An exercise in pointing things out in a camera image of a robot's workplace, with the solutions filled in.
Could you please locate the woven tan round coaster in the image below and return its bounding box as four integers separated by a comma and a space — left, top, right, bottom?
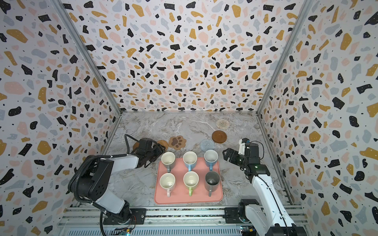
157, 140, 169, 151

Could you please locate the dark brown round coaster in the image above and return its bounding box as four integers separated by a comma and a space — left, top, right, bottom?
212, 130, 227, 144
132, 142, 139, 152

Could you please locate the grey blue round coaster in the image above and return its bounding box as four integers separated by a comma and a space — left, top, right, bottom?
200, 139, 215, 152

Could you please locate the clear patterned round coaster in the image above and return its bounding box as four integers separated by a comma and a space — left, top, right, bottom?
216, 119, 230, 130

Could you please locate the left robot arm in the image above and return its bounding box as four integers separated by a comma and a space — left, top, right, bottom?
68, 134, 166, 215

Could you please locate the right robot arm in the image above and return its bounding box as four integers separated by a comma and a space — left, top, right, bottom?
222, 138, 307, 236

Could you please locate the brown paw print coaster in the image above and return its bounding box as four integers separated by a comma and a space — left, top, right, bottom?
168, 135, 187, 150

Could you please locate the light blue mug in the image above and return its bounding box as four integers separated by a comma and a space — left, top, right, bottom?
204, 150, 219, 171

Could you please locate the grey metal mug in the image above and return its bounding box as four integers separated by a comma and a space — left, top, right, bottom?
205, 171, 221, 197

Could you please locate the pink rectangular tray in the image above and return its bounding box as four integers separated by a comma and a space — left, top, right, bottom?
154, 157, 223, 205

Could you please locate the white mug grey handle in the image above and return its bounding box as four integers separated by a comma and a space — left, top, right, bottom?
161, 152, 176, 173

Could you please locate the white mug pink handle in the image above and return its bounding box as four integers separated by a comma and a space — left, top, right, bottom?
159, 173, 176, 197

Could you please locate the white mug blue handle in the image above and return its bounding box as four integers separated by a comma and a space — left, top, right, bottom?
183, 151, 197, 172

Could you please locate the white mug green handle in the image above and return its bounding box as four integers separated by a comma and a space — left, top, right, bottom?
183, 171, 199, 196

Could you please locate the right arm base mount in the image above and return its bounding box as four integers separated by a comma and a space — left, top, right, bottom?
223, 199, 259, 224

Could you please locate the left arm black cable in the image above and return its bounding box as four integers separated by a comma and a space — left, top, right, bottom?
67, 133, 141, 236

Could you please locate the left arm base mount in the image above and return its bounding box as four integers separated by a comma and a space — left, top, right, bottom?
103, 206, 147, 226

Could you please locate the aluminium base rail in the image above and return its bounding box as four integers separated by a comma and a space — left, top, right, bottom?
56, 205, 314, 236

